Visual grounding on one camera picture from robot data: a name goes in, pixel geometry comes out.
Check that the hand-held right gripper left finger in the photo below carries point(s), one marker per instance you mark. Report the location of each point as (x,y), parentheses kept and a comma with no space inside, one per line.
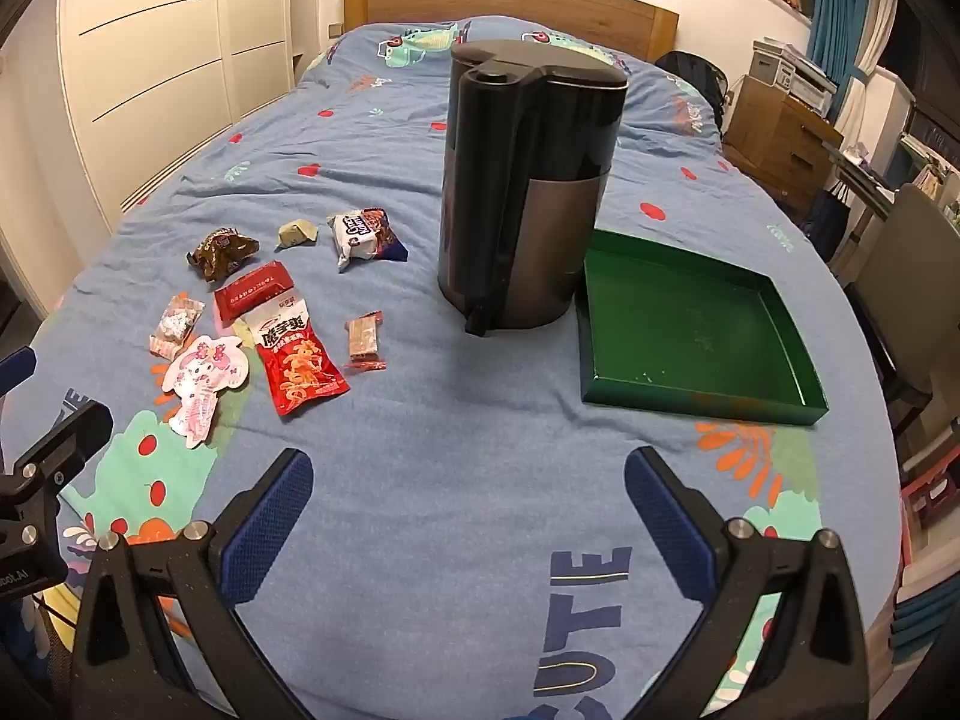
(274,517)

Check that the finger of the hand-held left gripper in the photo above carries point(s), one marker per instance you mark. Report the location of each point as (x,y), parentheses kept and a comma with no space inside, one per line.
(15,371)
(71,439)

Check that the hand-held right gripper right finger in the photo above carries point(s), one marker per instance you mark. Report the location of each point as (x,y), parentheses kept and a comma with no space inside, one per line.
(667,517)

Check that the pink cartoon-shaped packet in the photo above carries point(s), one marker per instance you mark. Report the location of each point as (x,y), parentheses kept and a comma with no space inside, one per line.
(202,382)

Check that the red white-label snack packet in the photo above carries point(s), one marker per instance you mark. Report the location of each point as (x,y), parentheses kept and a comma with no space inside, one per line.
(300,367)

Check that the small clear candy packet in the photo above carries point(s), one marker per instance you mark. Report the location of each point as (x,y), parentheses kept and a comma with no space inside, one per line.
(176,326)

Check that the green tray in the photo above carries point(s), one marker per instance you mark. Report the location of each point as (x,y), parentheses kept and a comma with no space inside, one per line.
(690,330)

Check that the orange-edged clear wafer packet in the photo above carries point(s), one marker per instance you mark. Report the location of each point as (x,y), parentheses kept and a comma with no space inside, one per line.
(364,337)

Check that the brown foil snack packet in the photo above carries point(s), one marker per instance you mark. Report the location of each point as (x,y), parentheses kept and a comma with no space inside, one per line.
(221,253)

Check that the blue printed blanket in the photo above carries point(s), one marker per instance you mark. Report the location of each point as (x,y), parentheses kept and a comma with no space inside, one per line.
(465,427)

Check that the small tan candy packet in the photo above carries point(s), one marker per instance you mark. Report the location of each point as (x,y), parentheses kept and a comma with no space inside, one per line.
(296,234)

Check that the white cookie packet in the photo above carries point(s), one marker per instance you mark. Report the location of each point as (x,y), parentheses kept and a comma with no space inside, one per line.
(364,236)

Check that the dark blue bag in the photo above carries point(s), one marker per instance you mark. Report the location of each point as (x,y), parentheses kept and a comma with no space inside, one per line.
(825,221)

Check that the grey chair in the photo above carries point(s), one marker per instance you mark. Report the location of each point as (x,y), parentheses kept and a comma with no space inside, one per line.
(907,277)

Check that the white wardrobe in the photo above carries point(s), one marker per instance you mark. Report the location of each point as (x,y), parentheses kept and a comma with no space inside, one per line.
(165,45)

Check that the black electric kettle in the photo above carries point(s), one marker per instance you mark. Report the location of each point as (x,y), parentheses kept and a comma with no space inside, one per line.
(525,187)

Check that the wooden drawer cabinet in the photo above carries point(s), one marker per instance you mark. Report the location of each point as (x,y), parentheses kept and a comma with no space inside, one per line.
(780,142)

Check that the grey desk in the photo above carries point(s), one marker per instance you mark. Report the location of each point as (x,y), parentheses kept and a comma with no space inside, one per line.
(866,172)

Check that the black backpack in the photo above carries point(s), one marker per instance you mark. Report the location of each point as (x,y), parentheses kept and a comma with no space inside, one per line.
(694,86)

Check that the grey printer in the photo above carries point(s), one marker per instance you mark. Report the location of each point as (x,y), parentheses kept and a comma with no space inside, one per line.
(795,75)

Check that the long teal curtain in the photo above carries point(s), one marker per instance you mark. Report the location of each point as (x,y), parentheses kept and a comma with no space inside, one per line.
(844,7)

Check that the wooden headboard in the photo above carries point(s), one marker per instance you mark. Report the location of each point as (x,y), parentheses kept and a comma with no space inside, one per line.
(487,0)

